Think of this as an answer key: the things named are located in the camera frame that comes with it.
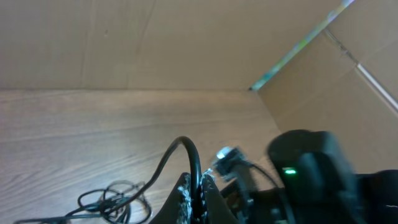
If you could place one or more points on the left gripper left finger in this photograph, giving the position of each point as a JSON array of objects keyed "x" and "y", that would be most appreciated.
[{"x": 170, "y": 211}]

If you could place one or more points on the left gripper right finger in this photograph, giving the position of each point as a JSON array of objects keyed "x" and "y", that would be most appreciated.
[{"x": 215, "y": 209}]

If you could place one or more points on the black usb cable long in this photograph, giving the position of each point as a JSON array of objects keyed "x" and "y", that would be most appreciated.
[{"x": 160, "y": 172}]

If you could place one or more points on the black usb cable short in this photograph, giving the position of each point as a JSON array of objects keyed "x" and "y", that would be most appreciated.
[{"x": 114, "y": 194}]

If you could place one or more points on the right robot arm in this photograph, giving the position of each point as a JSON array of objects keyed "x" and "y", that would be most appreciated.
[{"x": 315, "y": 183}]

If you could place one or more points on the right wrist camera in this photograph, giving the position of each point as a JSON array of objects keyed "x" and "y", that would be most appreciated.
[{"x": 230, "y": 163}]

